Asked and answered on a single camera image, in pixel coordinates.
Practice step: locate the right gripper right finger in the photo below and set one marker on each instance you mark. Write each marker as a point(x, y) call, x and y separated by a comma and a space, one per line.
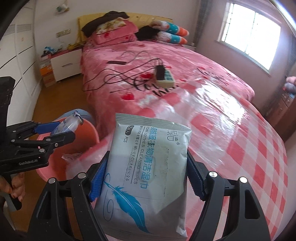
point(245, 218)

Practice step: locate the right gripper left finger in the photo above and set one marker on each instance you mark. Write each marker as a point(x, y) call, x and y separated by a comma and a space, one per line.
point(50, 219)

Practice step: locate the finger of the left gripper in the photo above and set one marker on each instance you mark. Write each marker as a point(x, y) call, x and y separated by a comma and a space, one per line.
point(29, 128)
point(31, 146)

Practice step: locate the grey wet wipes pack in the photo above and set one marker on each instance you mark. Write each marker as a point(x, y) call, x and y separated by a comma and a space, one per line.
point(145, 184)

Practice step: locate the crushed clear plastic bottle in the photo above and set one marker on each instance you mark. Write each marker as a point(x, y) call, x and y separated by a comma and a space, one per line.
point(70, 124)

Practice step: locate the pink plastic trash bin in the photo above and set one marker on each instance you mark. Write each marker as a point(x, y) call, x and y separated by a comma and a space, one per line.
point(86, 137)

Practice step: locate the left hand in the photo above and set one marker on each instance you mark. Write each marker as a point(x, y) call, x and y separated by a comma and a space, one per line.
point(17, 187)

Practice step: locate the white nightstand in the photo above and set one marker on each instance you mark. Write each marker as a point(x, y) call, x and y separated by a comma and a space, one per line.
point(66, 64)

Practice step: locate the red checked tablecloth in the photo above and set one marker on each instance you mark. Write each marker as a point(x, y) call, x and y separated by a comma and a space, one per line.
point(229, 135)

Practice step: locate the pink bed with blanket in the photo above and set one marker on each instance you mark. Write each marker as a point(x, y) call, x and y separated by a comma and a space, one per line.
point(132, 88)

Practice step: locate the black phone on bed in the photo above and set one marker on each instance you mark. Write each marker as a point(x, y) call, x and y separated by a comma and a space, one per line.
point(117, 62)

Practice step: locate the brown wooden cabinet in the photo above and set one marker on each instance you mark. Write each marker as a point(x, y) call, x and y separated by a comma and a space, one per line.
point(281, 115)

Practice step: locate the dark clothes on headboard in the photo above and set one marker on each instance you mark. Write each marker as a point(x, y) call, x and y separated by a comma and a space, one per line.
point(90, 27)

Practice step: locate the pink folded quilt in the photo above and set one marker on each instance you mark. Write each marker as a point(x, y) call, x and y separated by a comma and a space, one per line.
point(114, 32)

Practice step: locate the black charger adapter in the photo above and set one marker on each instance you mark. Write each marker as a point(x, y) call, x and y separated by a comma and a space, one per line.
point(159, 72)

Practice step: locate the beige power strip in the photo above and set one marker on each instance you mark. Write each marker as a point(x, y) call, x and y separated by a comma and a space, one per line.
point(167, 81)

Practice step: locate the folded blankets on cabinet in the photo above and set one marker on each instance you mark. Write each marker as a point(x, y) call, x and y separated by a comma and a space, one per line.
point(290, 85)

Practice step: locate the lower cartoon pillow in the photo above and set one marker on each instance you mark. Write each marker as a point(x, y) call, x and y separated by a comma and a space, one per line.
point(170, 38)

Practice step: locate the cartoon pillow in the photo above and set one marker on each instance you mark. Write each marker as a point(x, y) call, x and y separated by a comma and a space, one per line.
point(169, 28)
point(170, 38)

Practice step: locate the upper cartoon pillow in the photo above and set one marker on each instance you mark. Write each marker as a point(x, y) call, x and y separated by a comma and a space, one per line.
point(169, 28)

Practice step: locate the window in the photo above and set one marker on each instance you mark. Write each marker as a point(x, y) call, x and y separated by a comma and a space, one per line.
point(252, 32)

